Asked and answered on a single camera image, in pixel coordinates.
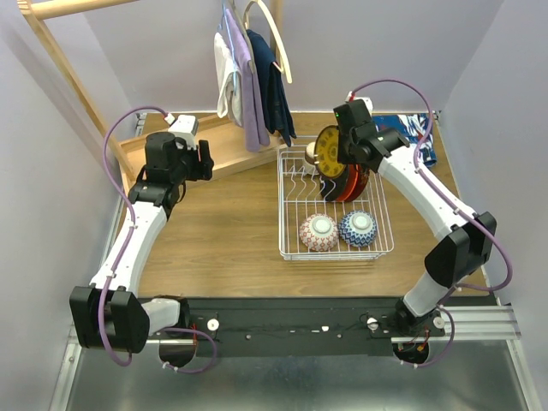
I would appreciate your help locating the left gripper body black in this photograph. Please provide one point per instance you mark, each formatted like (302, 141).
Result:
(204, 155)

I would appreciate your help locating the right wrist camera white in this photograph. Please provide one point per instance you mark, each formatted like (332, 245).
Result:
(366, 100)

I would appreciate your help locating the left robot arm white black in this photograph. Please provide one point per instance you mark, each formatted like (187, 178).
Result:
(107, 312)

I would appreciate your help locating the blue red patterned folded cloth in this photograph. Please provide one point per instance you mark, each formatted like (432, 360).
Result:
(413, 127)

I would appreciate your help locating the blue patterned bowl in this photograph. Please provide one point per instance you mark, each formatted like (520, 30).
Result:
(358, 228)

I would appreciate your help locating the red floral plate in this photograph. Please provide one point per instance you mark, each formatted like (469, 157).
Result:
(361, 182)

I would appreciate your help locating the wooden clothes rack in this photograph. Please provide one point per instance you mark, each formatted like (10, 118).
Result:
(225, 140)

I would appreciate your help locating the wooden hanger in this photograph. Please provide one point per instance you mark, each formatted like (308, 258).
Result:
(273, 14)

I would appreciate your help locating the yellow patterned small plate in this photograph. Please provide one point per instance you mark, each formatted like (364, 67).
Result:
(326, 153)

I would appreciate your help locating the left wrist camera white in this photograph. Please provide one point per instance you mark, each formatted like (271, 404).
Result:
(183, 126)

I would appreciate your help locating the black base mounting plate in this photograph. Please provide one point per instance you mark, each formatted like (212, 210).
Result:
(303, 326)

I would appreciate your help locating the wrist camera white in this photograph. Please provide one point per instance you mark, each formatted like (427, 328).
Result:
(183, 126)
(366, 100)

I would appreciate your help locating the navy hanging cloth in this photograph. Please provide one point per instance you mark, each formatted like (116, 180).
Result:
(275, 107)

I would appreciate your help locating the red white patterned bowl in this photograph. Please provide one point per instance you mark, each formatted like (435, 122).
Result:
(319, 233)

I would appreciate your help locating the white wire dish rack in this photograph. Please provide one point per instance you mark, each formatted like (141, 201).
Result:
(299, 197)

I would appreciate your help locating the orange plate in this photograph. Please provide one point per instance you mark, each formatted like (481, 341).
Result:
(351, 184)

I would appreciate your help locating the white hanging cloth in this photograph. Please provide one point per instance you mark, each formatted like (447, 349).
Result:
(228, 82)

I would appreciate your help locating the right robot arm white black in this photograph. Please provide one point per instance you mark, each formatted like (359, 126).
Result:
(464, 236)

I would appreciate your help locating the lilac hanging cloth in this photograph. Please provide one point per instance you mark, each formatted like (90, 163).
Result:
(256, 135)

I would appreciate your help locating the white brown metal cup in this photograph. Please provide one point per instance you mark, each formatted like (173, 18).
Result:
(310, 154)

